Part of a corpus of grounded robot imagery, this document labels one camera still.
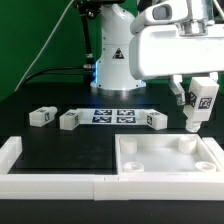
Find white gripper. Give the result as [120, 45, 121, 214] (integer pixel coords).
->
[129, 24, 224, 106]

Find white square tabletop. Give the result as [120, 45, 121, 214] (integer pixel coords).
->
[115, 134, 224, 174]

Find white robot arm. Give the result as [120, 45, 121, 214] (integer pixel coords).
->
[74, 0, 224, 96]

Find white U-shaped fence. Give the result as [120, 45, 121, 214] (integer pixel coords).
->
[0, 137, 224, 200]

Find AprilTag marker sheet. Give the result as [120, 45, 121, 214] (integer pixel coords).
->
[66, 108, 157, 125]

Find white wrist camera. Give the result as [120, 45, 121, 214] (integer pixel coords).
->
[130, 0, 188, 34]

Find black cable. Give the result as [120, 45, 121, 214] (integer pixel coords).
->
[20, 13, 98, 88]

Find white cable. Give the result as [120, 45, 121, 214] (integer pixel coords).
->
[14, 0, 75, 93]

